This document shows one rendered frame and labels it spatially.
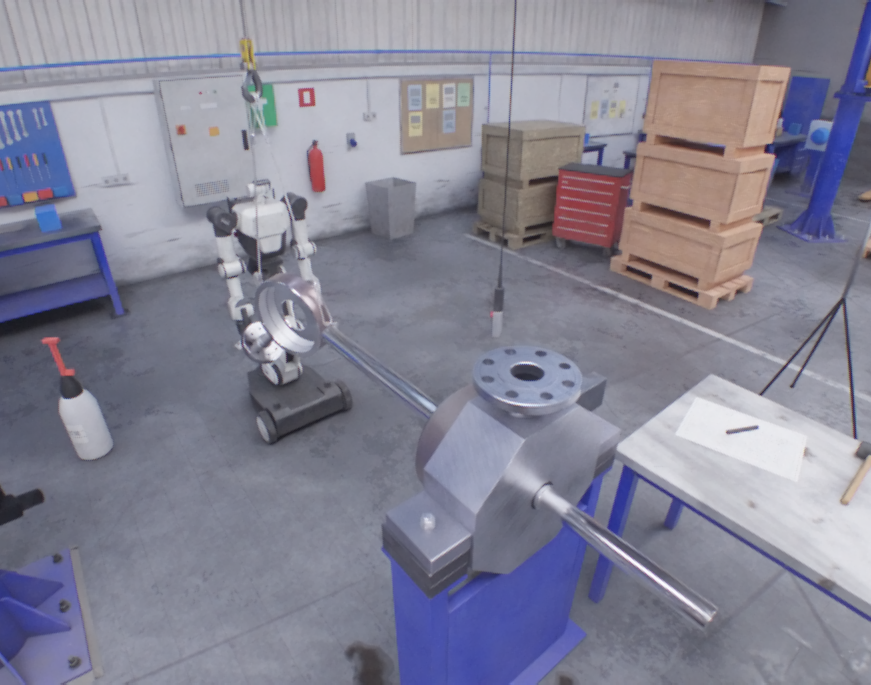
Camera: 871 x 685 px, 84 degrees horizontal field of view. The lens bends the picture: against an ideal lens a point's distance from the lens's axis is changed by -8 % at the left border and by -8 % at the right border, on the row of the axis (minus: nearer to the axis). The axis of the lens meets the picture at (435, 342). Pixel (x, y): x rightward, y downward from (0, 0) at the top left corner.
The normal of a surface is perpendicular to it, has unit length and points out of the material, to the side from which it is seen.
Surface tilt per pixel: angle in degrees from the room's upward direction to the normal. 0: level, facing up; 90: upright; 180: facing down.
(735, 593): 0
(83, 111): 90
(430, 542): 0
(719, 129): 90
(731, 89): 90
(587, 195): 90
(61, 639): 0
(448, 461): 45
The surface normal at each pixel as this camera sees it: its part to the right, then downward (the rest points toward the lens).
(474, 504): -0.55, -0.40
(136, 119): 0.61, 0.40
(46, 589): 0.87, 0.25
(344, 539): 0.00, -0.87
